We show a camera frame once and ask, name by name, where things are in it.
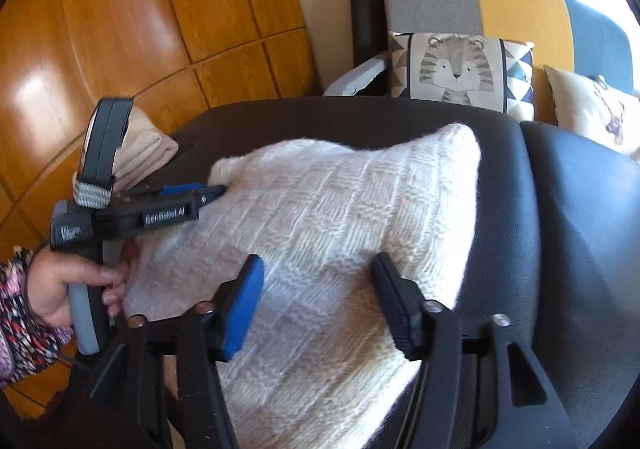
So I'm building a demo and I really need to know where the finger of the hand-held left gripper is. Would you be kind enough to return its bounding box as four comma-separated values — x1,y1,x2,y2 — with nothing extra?
187,185,228,208
115,182,207,200

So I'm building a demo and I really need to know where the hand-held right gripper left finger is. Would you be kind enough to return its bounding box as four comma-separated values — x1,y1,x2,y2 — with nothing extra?
75,253,266,449

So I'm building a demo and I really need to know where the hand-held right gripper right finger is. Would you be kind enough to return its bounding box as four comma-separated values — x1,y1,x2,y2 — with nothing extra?
371,251,576,449

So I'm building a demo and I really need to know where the cream knitted sweater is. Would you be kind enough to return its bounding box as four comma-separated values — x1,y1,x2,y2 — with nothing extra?
122,123,482,449

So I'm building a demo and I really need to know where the person's left hand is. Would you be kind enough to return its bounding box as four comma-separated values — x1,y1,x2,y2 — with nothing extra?
25,246,131,330

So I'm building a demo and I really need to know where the folded pale pink garment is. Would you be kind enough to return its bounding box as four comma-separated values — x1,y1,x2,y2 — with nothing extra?
112,106,180,180

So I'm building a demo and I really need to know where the black leather padded table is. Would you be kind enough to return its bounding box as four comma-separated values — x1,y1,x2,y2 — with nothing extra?
65,96,640,449

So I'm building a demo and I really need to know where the black rolled mat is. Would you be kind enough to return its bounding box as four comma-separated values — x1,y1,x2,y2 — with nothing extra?
348,0,387,70

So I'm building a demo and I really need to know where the tiger print pillow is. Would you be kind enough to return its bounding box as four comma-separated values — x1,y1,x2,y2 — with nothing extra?
387,32,535,122

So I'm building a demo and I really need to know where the cream deer print pillow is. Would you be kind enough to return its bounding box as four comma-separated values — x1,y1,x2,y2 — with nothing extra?
544,64,640,160

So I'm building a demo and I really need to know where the grey yellow blue sofa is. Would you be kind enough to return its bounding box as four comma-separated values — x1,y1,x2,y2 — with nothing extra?
322,0,640,125

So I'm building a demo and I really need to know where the black cable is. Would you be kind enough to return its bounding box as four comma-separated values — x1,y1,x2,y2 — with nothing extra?
50,349,96,372

